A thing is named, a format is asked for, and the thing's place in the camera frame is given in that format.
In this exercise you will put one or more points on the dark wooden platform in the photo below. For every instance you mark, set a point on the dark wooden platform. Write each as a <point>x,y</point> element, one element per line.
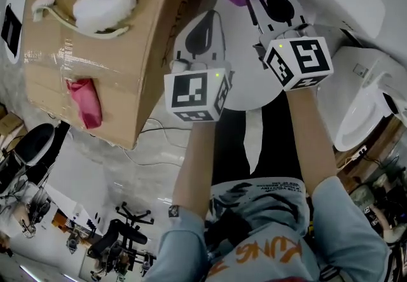
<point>381,147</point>

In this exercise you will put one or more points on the white toilet with tank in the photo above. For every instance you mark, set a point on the white toilet with tank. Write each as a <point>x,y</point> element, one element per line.
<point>248,83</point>

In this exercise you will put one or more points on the person's left forearm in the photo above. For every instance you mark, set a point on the person's left forearm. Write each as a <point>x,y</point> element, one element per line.
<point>194,166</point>

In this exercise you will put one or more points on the large cardboard box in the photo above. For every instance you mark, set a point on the large cardboard box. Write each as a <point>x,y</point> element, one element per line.
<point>127,61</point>

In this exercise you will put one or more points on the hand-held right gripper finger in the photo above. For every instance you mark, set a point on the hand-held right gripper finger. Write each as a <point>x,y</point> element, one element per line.
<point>299,15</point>
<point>259,10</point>

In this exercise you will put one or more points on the white power strip with plugs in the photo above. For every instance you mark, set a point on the white power strip with plugs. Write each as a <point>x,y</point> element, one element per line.
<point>362,149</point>

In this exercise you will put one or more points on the person's right hand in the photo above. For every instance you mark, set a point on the person's right hand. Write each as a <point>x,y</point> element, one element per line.
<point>295,33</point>

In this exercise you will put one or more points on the person's black trousers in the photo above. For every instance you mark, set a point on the person's black trousers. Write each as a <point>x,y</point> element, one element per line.
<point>276,147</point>

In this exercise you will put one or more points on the black office chair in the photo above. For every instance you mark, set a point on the black office chair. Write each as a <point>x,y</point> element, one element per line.
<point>124,236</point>

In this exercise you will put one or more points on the white tankless toilet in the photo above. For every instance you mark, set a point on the white tankless toilet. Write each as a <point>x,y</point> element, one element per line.
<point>356,99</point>

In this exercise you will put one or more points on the white fluffy duster brush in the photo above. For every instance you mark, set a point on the white fluffy duster brush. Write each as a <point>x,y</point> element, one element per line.
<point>105,4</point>

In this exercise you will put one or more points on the white printed carton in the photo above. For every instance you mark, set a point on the white printed carton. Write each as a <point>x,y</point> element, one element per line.
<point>76,207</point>

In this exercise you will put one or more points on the person's left hand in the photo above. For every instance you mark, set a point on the person's left hand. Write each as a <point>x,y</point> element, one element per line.
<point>181,66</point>

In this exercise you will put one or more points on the pink cloth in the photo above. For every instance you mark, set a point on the pink cloth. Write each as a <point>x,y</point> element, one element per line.
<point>87,105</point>

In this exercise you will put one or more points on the white toilet with black panel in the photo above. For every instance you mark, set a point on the white toilet with black panel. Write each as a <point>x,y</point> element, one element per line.
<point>16,19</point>

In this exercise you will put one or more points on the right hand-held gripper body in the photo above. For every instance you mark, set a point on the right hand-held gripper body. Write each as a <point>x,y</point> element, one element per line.
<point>305,61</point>

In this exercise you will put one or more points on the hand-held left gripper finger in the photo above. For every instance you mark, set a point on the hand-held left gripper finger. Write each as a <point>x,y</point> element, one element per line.
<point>217,45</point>
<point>181,42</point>

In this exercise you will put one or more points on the black lid with white rim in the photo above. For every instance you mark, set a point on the black lid with white rim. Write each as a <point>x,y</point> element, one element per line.
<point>35,144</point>

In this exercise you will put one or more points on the person's right forearm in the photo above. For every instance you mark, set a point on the person's right forearm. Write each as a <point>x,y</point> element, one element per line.
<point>313,140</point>

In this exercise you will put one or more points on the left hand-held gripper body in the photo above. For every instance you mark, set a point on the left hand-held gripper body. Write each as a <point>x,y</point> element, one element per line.
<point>190,96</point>

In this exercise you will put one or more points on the person's light blue shirt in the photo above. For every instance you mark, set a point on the person's light blue shirt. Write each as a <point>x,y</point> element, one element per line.
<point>273,226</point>

